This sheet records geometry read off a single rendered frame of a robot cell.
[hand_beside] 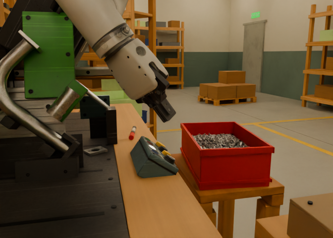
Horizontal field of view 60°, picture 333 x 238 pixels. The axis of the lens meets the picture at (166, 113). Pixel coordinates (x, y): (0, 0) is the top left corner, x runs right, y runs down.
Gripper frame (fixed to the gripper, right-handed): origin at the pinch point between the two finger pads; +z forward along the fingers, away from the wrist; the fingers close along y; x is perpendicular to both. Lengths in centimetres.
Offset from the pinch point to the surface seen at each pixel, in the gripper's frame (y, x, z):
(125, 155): 24.0, 0.8, 6.7
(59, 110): 18.4, 9.6, -13.1
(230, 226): 39, -24, 62
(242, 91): 354, -524, 180
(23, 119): 22.1, 15.9, -16.1
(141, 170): 9.6, 7.6, 8.2
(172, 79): 646, -646, 88
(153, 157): 7.3, 4.5, 7.5
